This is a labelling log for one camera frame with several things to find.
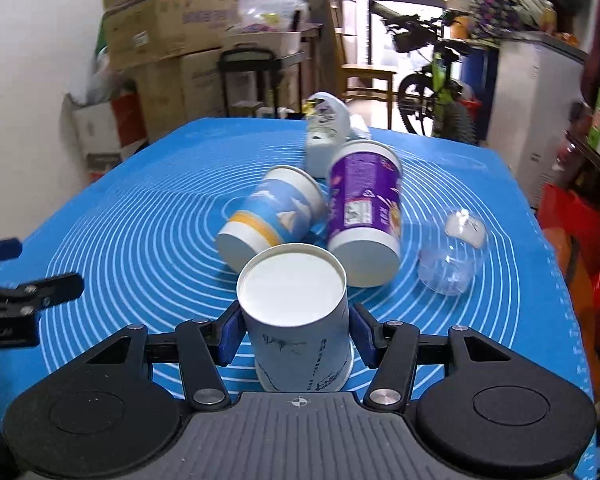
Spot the blue and white paper cup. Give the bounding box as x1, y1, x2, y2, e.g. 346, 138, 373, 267
215, 165, 329, 274

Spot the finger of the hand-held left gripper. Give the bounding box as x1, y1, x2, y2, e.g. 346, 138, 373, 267
0, 273, 85, 318
0, 238, 22, 266

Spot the wooden chair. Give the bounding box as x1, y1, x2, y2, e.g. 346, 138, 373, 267
329, 0, 399, 128

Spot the brown cardboard box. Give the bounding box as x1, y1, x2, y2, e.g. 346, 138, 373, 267
134, 49, 231, 137

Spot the blue silicone mat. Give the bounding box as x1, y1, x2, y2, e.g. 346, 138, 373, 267
0, 117, 599, 480

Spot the small clear plastic wrapper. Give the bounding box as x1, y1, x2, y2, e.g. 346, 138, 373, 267
349, 114, 377, 142

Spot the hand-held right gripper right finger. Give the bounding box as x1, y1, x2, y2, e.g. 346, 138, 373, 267
349, 305, 521, 409

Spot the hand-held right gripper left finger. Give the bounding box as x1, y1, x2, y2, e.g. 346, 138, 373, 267
80, 305, 246, 409

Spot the clear plastic cup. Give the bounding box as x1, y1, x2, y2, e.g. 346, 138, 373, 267
417, 208, 489, 295

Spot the green bicycle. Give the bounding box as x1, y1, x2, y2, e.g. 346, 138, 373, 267
379, 9, 482, 145

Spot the white printed paper cup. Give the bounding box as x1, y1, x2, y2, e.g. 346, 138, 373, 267
304, 91, 354, 179

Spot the white and red box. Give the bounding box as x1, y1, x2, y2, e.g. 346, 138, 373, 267
71, 91, 149, 182

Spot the red plastic bag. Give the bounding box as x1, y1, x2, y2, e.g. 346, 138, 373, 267
536, 184, 600, 348

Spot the purple paper cup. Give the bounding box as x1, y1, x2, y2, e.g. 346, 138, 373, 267
326, 140, 404, 289

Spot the large cardboard box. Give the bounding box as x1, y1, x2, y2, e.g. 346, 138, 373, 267
102, 0, 255, 70

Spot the white cabinet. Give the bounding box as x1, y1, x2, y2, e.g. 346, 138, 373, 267
484, 32, 589, 207

